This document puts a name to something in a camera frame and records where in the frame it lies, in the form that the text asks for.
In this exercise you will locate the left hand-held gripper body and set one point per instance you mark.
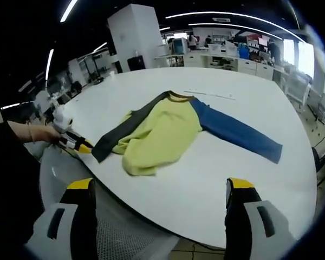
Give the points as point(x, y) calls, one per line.
point(62, 120)

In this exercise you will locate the person's black clothing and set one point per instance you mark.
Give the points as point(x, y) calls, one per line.
point(10, 176)

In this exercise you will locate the white mesh office chair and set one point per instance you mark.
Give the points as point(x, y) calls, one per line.
point(119, 238)

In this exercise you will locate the white counter cabinet row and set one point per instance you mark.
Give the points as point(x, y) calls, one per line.
point(249, 67)

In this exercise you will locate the person's left hand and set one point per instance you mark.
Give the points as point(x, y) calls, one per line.
point(46, 135)

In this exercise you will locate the white ceiling light strip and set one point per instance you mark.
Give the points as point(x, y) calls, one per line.
point(227, 12)
point(233, 25)
point(49, 63)
point(69, 10)
point(10, 105)

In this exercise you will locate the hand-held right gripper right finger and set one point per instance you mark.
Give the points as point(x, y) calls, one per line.
point(249, 224)

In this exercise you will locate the red blue wall banner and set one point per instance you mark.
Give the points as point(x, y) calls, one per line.
point(246, 34)

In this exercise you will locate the white square pillar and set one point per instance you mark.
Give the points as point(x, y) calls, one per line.
point(135, 35)

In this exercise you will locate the yellow black blue garment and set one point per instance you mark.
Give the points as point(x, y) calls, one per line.
point(162, 127)

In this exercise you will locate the blue storage box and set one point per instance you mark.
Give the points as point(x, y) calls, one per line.
point(243, 52)

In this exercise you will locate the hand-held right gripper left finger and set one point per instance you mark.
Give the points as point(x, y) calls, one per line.
point(65, 224)

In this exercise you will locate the black rectangular case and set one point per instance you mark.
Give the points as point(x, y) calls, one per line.
point(136, 63)

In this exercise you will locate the teal panel machine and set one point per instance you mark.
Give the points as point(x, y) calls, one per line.
point(180, 46)

